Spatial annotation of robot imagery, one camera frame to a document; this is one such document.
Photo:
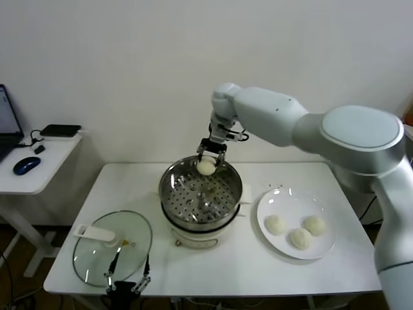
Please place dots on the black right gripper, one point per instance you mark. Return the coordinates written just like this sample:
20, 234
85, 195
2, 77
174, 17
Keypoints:
212, 147

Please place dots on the white steamed baozi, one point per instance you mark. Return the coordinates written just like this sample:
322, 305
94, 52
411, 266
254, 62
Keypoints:
315, 225
276, 225
300, 239
206, 168

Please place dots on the blue black computer mouse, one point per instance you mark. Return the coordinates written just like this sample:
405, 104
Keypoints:
26, 166

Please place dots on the orange object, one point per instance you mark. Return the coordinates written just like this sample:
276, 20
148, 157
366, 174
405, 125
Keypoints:
409, 119

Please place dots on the white side desk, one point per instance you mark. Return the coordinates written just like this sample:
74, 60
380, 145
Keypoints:
32, 181

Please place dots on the black flat hard drive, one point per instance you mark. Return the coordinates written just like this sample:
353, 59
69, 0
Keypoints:
61, 130

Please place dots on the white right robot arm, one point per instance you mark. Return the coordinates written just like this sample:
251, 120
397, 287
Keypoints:
274, 113

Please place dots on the small black adapter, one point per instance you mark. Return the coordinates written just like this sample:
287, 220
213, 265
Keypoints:
39, 149

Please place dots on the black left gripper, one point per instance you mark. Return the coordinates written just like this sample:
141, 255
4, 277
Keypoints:
124, 295

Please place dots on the white round plate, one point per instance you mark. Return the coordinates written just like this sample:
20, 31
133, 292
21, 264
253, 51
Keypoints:
300, 203

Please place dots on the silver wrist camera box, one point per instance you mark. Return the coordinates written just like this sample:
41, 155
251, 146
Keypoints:
220, 133

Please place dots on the black laptop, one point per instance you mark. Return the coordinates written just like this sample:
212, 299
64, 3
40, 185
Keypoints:
6, 113

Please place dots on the perforated steel steamer basket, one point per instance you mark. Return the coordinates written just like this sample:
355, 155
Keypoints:
184, 206

